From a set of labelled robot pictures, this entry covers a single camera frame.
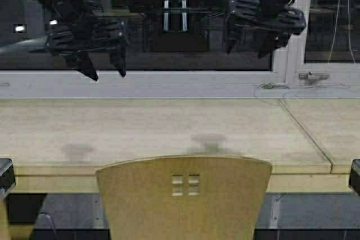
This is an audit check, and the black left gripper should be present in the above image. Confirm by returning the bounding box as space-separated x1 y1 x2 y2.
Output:
45 16 129 81

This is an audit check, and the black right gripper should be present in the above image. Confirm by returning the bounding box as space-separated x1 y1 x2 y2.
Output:
224 0 307 58

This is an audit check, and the yellow wooden chair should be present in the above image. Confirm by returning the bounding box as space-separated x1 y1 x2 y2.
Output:
96 156 272 239
1 193 46 239

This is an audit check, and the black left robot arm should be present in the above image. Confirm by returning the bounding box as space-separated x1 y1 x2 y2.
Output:
33 0 128 81

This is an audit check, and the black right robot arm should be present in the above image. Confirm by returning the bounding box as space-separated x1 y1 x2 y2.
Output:
110 0 307 72

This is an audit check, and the dark glass window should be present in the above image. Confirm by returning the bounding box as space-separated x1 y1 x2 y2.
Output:
1 0 359 79

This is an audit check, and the long wooden counter table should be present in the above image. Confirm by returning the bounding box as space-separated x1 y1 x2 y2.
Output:
1 98 359 193

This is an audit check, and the left base corner block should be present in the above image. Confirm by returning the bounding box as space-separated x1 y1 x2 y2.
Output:
1 158 16 200

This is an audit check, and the base corner block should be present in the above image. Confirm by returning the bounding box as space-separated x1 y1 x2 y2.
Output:
1 158 16 200
348 159 360 196

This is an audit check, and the right base corner block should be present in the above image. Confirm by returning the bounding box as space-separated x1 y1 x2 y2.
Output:
348 159 360 196

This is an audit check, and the thin cable on sill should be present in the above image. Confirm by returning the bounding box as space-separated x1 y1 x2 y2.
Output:
253 81 352 106

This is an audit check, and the grey window handle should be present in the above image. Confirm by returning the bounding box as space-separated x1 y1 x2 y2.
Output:
298 71 330 81

